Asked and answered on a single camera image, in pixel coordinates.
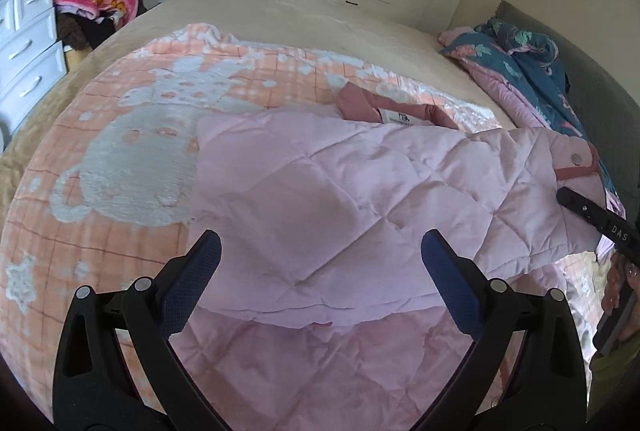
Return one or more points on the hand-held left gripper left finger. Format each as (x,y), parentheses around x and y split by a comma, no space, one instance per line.
(192,281)

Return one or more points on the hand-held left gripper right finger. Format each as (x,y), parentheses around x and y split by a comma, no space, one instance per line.
(450,286)

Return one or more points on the pink quilted jacket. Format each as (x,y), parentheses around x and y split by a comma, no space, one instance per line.
(325,191)

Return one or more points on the person's right hand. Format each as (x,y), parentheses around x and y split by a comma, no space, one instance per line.
(612,291)

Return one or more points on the grey headboard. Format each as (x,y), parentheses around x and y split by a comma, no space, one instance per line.
(600,81)

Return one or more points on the orange checked blanket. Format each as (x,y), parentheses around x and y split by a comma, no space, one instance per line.
(125,161)

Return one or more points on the blue floral quilt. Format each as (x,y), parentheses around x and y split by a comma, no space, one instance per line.
(520,66)

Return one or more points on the yellow-green cloth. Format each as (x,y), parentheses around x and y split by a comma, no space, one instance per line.
(617,391)

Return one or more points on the bed with beige sheet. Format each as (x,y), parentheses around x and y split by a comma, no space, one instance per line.
(300,18)

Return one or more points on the white drawer chest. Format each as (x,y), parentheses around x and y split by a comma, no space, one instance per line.
(30,41)

